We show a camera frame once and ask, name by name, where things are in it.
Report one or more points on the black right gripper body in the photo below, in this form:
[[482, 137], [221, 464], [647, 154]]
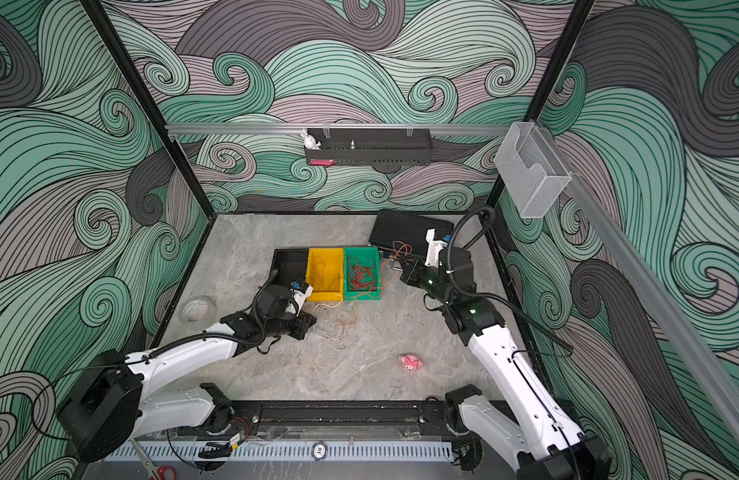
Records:
[[423, 276]]

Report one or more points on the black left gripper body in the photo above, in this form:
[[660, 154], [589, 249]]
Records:
[[295, 326]]

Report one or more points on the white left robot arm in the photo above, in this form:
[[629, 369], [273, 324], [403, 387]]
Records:
[[119, 398]]

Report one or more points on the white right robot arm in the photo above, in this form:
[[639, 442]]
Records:
[[538, 439]]

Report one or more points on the black ribbed carrying case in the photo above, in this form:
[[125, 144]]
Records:
[[394, 229]]

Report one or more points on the green plastic bin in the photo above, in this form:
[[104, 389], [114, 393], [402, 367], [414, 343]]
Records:
[[362, 273]]

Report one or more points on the black plastic bin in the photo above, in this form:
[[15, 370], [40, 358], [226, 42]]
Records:
[[291, 265]]

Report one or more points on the yellow plastic bin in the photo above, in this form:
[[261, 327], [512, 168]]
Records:
[[325, 274]]

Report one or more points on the pink crumpled object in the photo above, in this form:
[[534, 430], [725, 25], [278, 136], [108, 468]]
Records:
[[410, 362]]

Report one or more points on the small white figurine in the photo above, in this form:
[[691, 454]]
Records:
[[309, 141]]

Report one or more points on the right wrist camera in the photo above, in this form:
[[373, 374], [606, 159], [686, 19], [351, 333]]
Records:
[[435, 245]]

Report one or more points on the white slotted cable duct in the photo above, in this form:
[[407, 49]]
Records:
[[309, 450]]

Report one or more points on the black wall shelf tray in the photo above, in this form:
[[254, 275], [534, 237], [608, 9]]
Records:
[[383, 150]]

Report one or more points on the clear acrylic wall holder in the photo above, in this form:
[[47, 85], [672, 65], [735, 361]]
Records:
[[532, 169]]

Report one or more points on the red handled scissors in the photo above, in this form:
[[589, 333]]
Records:
[[154, 471]]

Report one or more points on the aluminium wall rail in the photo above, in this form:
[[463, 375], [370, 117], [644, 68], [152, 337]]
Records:
[[255, 128]]

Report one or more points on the black corner frame post right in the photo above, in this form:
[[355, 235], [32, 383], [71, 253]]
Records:
[[559, 56]]

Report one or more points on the black corner frame post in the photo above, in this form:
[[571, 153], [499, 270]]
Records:
[[559, 56], [103, 25]]

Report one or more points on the black corner frame post left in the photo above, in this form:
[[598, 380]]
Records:
[[103, 25]]

